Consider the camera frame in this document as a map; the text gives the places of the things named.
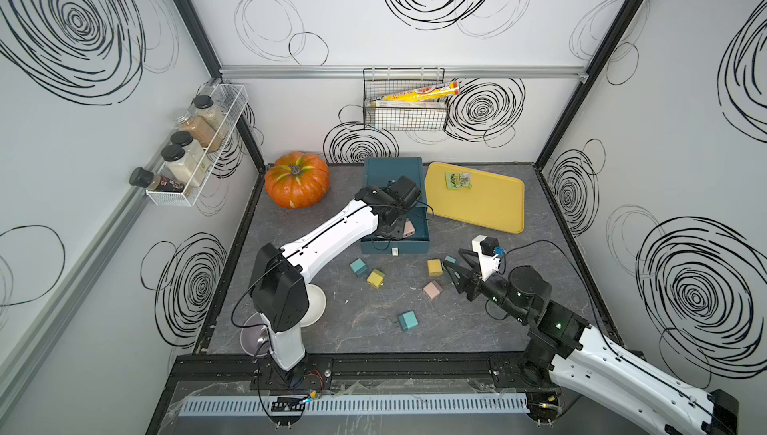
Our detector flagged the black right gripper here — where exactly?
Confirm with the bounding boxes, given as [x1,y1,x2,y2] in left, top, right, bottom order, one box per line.
[443,247,529,325]

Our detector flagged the pink plug cube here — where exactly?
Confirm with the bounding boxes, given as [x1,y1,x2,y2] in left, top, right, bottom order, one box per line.
[423,280,443,300]
[403,219,415,238]

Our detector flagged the teal drawer cabinet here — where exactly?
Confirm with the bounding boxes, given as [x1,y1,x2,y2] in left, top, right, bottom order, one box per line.
[361,157,431,255]

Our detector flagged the yellow plug cube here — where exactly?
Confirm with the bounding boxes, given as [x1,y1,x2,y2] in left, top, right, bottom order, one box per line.
[427,259,443,277]
[367,269,385,289]

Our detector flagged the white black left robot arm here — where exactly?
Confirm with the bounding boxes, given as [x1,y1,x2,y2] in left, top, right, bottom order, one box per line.
[247,175,421,372]

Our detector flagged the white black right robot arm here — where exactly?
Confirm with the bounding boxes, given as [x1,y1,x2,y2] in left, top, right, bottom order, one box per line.
[443,250,739,434]

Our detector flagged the yellow cutting board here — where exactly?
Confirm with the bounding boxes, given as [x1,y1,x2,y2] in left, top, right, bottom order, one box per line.
[425,163,525,234]

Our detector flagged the green sticker label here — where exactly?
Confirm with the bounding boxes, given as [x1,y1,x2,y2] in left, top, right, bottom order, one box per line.
[445,173,473,191]

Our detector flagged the orange decorative pumpkin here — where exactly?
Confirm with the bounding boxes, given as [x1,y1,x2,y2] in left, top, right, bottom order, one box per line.
[265,151,331,209]

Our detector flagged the white plate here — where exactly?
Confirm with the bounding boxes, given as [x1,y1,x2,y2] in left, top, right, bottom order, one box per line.
[300,284,327,328]

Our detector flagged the yellow snack package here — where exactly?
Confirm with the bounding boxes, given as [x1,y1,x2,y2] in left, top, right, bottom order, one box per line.
[377,81,459,103]

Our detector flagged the spice jar white contents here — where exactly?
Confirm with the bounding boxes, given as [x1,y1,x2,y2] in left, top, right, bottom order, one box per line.
[170,131,211,175]

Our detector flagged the clear acrylic spice shelf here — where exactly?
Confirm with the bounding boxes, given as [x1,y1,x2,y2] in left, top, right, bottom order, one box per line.
[145,83,249,209]

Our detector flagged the spice jar brown contents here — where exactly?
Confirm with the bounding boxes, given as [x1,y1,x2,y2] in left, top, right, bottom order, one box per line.
[177,113,223,153]

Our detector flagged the spice jar cream contents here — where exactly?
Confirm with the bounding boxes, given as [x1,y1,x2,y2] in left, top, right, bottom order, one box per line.
[161,143,204,187]

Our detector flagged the spice jar tan contents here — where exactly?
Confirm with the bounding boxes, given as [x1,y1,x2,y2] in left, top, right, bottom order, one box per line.
[192,95,226,131]

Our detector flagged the small dark pepper bottle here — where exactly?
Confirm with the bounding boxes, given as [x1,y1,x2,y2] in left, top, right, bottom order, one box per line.
[129,167,185,193]

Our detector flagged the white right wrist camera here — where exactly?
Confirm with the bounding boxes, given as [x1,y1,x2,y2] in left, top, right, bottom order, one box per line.
[471,235,505,281]

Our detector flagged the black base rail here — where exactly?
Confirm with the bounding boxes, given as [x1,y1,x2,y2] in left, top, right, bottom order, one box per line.
[169,351,554,391]

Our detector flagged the grey slotted cable duct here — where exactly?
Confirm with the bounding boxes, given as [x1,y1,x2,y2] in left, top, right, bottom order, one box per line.
[179,393,529,417]

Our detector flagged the black wire wall basket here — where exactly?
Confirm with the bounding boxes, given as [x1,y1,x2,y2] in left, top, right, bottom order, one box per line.
[363,67,447,131]

